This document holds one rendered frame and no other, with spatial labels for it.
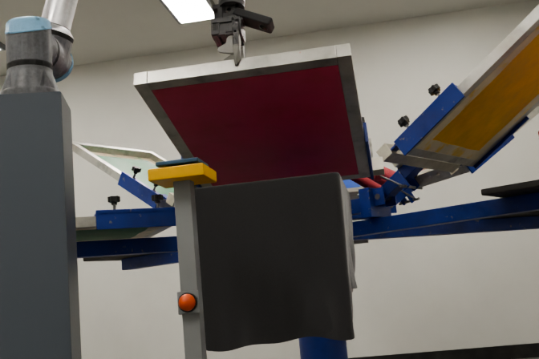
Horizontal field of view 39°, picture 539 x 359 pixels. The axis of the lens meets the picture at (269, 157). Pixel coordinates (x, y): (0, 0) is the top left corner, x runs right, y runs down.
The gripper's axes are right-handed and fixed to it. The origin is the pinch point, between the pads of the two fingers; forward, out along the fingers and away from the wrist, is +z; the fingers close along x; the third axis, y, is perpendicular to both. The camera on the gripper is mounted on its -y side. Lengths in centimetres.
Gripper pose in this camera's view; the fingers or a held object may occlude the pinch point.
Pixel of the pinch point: (241, 65)
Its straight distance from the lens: 203.5
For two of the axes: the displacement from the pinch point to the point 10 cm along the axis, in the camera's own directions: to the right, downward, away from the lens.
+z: 0.4, 9.0, -4.4
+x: -1.8, -4.2, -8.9
